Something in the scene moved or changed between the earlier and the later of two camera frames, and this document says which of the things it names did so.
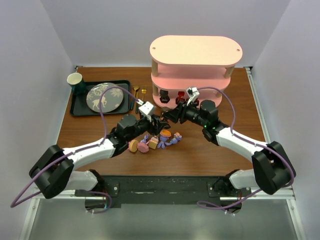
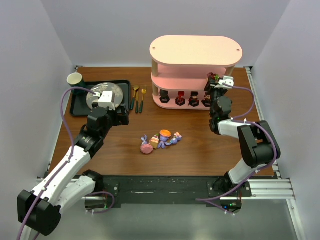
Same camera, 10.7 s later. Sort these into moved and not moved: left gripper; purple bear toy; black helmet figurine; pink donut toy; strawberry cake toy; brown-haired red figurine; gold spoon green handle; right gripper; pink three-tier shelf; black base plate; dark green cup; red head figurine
Moved: brown-haired red figurine; left gripper; right gripper; pink donut toy
Not moved: strawberry cake toy; pink three-tier shelf; red head figurine; purple bear toy; black helmet figurine; black base plate; dark green cup; gold spoon green handle
